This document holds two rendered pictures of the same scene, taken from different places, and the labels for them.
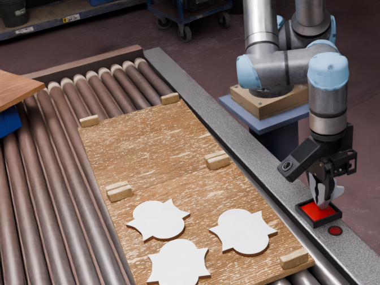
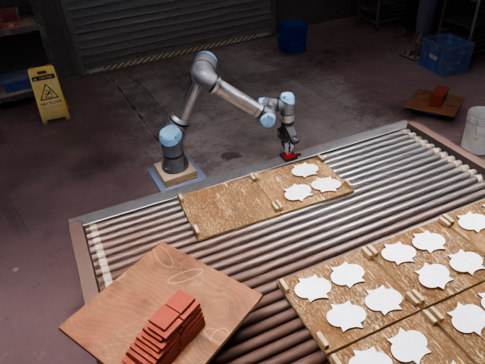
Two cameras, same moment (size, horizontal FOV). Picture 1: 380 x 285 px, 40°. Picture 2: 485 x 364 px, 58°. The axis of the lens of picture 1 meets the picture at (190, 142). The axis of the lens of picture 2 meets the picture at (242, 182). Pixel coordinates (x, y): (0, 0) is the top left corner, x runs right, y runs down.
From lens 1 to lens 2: 2.33 m
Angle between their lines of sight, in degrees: 76
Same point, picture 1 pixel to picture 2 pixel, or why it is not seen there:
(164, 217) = (297, 190)
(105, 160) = (242, 219)
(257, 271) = (325, 167)
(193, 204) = (285, 184)
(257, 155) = (243, 171)
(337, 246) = (307, 154)
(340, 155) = not seen: hidden behind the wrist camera
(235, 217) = (296, 171)
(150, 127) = (210, 205)
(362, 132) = (62, 226)
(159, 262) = (325, 188)
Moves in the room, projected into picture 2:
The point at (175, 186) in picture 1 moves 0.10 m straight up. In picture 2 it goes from (271, 191) to (271, 175)
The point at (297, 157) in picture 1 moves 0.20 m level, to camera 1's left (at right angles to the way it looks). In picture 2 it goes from (293, 134) to (302, 154)
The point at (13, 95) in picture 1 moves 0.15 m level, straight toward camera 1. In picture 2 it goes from (176, 254) to (211, 241)
